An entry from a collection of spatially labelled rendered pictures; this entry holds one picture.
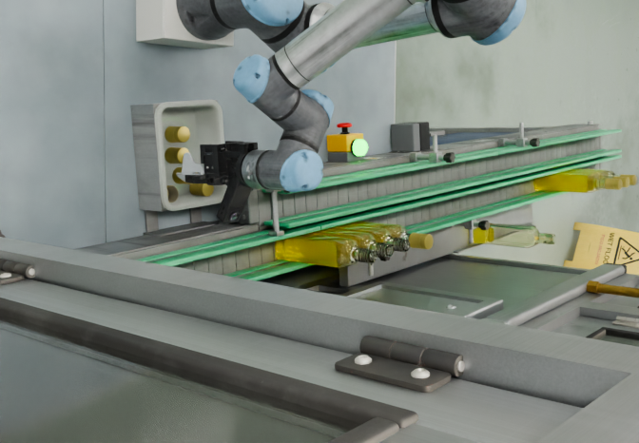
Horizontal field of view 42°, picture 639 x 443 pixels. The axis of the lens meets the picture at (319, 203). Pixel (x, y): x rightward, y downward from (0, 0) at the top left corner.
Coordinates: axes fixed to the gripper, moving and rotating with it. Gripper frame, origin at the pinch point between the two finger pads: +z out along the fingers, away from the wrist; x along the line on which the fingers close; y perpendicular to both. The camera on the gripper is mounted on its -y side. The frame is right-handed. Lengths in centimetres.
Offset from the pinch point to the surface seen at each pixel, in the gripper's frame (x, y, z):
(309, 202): -31.5, -10.1, -4.2
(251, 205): -12.6, -8.0, -4.7
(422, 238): -38, -18, -32
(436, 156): -72, -4, -13
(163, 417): 87, 4, -107
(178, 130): -0.2, 9.6, 2.5
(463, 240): -96, -32, -4
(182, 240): 6.2, -12.3, -3.7
